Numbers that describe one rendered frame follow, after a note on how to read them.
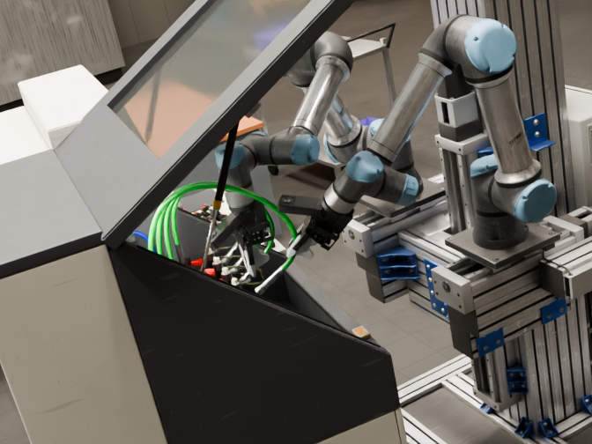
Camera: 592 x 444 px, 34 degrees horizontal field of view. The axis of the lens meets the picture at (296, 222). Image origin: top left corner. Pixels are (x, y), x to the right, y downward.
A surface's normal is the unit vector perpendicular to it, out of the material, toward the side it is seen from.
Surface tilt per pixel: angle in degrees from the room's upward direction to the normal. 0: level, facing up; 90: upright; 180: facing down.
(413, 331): 0
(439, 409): 0
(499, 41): 83
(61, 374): 90
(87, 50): 90
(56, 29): 90
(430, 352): 0
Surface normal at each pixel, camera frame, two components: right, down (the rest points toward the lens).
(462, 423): -0.20, -0.90
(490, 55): 0.33, 0.19
